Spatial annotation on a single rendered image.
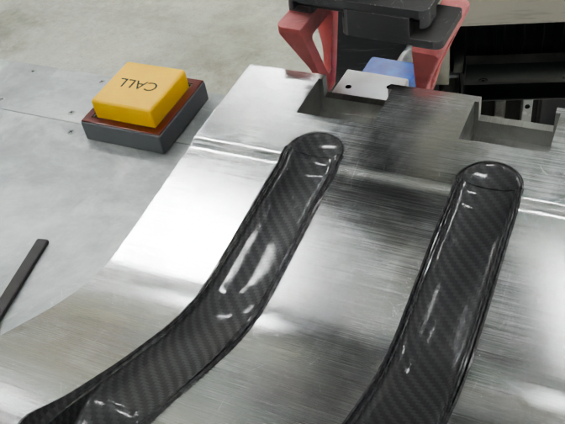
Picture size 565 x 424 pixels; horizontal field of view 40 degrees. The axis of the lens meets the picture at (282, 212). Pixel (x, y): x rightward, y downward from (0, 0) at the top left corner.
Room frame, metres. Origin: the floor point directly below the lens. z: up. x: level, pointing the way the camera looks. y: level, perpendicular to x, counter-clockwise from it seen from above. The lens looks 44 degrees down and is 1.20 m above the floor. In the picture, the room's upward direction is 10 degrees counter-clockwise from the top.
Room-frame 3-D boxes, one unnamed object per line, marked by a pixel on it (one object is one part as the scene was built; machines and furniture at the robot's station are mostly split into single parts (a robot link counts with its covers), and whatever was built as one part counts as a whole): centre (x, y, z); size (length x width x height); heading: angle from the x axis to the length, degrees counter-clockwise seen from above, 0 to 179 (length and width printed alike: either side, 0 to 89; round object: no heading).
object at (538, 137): (0.37, -0.15, 0.87); 0.05 x 0.05 x 0.04; 59
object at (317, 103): (0.42, -0.06, 0.87); 0.05 x 0.05 x 0.04; 59
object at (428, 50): (0.47, -0.11, 0.88); 0.07 x 0.07 x 0.09; 57
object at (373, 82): (0.52, -0.11, 0.83); 0.13 x 0.05 x 0.05; 147
